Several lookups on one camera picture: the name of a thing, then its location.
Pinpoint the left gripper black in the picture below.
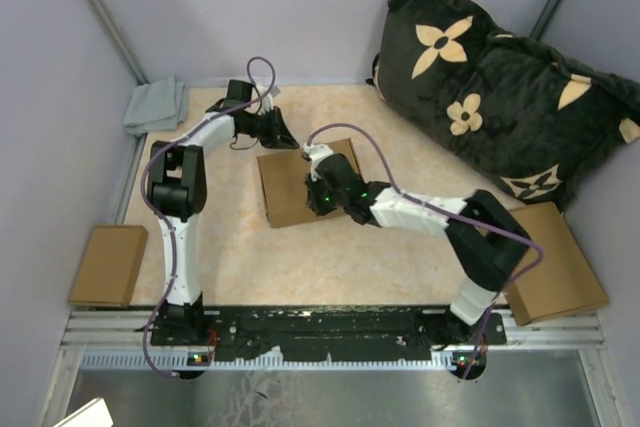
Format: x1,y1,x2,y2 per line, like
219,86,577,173
241,106,299,150

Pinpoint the brown cardboard box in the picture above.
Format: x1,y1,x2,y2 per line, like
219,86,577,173
257,149,344,228

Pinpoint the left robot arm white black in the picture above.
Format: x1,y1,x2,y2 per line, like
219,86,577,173
141,79,299,345

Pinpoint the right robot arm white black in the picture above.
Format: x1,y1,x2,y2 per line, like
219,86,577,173
302,144,529,348

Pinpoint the folded cardboard box left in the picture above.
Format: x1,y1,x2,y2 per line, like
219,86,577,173
68,225,148,308

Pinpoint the folded cardboard box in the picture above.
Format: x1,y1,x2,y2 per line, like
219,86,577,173
505,202,609,326
68,225,148,308

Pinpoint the folded cardboard box right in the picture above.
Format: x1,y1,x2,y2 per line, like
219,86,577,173
505,202,609,326

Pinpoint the grey folded cloth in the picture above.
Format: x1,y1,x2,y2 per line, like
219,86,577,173
123,76,188,136

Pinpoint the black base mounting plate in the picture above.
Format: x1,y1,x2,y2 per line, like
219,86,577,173
151,305,506,363

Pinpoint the black floral plush pillow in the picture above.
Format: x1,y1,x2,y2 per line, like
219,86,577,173
371,0,639,209

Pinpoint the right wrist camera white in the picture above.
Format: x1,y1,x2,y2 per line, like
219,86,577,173
302,143,334,182

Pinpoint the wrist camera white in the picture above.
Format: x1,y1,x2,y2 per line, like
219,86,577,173
254,83,280,115
302,143,334,182

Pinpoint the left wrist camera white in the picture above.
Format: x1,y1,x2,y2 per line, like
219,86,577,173
254,83,280,115

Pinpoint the aluminium rail frame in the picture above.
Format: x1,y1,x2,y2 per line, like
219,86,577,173
41,306,627,426

